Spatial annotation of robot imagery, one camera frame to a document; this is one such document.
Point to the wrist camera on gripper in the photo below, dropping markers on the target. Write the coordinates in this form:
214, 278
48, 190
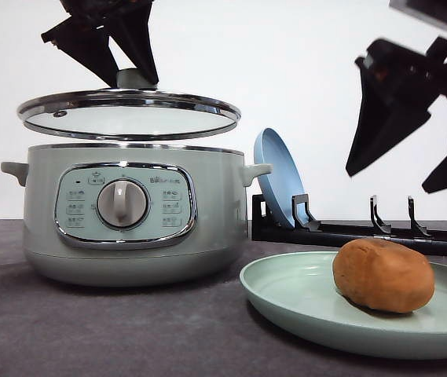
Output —
433, 12

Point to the black dish rack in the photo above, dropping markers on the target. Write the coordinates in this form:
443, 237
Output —
265, 225

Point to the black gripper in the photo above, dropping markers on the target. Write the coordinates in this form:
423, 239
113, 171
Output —
85, 38
401, 87

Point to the blue plate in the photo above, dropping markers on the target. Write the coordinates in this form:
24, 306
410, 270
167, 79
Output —
284, 182

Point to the glass steamer lid green knob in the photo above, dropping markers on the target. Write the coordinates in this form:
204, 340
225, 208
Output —
132, 111

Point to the green electric steamer pot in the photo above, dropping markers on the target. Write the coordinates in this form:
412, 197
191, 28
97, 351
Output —
135, 214

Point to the green plate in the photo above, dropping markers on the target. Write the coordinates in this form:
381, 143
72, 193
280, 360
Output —
298, 291

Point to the brown potato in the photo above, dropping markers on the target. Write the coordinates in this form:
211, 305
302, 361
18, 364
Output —
382, 276

